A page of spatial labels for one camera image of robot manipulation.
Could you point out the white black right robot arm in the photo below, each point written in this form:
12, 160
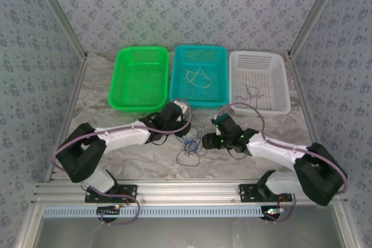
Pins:
276, 151

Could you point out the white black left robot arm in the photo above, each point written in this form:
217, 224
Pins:
122, 137

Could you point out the teal plastic basket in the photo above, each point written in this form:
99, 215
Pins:
200, 94

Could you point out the green plastic basket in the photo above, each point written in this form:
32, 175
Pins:
136, 85

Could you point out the white plastic basket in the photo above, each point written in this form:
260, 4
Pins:
261, 68

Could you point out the small LED circuit board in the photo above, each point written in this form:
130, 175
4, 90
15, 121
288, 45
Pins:
274, 212
112, 209

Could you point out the grey metal front panel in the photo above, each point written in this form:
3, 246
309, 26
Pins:
189, 233

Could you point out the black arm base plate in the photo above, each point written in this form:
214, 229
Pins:
128, 192
247, 192

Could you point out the aluminium mounting rail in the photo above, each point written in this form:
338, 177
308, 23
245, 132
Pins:
189, 190

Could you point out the aluminium side rail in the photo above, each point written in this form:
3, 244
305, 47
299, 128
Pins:
68, 114
303, 100

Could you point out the aluminium frame post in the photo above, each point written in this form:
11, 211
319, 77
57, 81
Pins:
58, 12
316, 12

